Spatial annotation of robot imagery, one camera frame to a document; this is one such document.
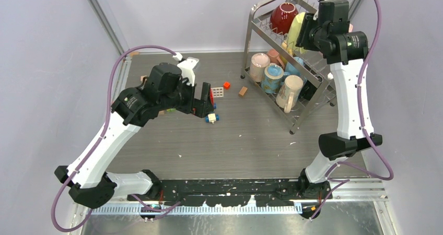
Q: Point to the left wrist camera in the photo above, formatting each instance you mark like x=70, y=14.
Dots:
x=188, y=67

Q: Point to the white window grid piece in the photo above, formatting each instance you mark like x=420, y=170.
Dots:
x=218, y=92

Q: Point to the small salmon cup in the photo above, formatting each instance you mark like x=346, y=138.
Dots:
x=274, y=57

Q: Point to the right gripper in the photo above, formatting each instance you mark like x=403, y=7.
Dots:
x=302, y=39

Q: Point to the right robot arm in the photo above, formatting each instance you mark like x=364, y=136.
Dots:
x=345, y=54

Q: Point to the cream floral mug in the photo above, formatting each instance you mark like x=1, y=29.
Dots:
x=289, y=93

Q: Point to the steel dish rack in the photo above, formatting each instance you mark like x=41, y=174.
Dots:
x=318, y=89

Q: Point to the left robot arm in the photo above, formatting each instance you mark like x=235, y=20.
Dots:
x=168, y=86

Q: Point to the small yellow cup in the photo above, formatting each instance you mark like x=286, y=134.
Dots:
x=284, y=46

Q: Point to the pink cup lower rack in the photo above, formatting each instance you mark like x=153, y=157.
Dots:
x=259, y=62

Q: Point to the blue patterned mug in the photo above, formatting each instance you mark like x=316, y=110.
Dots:
x=271, y=80

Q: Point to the pale yellow mug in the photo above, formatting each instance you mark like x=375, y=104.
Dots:
x=295, y=32

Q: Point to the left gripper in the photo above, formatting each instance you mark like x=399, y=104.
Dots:
x=203, y=106

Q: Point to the dark red cup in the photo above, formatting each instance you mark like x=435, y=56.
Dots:
x=282, y=17

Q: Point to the light blue cup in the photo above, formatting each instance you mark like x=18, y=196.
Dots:
x=294, y=71

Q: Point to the brown wooden block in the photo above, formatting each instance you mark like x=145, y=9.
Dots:
x=243, y=91

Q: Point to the red duplo block tower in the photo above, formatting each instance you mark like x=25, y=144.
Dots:
x=212, y=96

